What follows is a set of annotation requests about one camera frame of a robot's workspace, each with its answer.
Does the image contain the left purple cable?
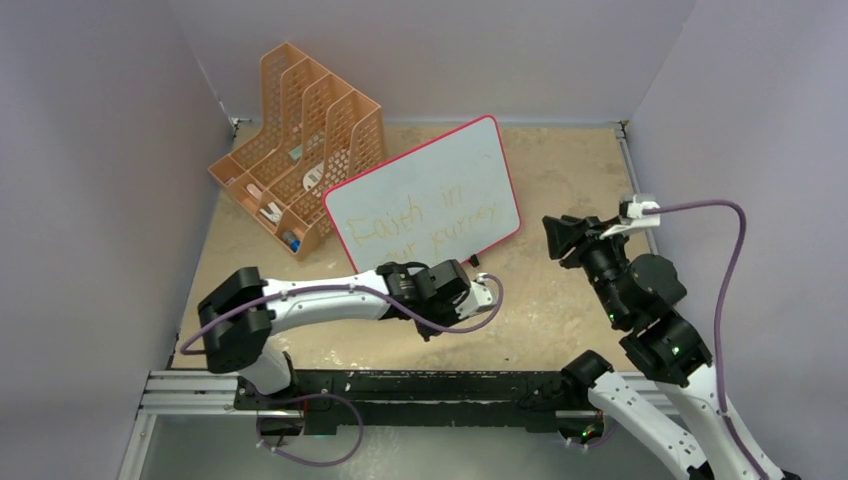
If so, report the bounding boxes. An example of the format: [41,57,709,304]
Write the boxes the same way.
[178,272,505,359]

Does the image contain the pink framed whiteboard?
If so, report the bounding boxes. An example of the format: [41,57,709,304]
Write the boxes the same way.
[323,115,522,271]

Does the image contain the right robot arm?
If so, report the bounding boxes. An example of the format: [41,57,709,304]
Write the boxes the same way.
[542,215,797,479]

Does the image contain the orange plastic file organizer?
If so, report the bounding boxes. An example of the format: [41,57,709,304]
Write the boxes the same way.
[208,42,387,261]

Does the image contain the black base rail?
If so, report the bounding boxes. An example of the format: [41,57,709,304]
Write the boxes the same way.
[234,369,611,443]

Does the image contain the small items in organizer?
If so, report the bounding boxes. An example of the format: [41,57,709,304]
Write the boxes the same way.
[246,183,301,252]

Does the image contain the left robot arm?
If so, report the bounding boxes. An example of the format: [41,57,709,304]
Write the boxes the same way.
[180,260,497,409]

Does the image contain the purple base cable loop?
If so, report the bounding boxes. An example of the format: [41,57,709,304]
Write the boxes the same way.
[252,380,366,468]

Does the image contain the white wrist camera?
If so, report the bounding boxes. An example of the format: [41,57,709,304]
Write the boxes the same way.
[599,194,661,239]
[455,274,497,320]

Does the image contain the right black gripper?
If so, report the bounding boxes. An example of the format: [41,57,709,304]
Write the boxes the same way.
[541,214,629,325]

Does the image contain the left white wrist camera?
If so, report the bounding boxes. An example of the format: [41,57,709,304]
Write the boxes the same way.
[455,274,497,320]

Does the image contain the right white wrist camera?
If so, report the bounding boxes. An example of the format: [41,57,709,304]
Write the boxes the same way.
[599,194,661,239]

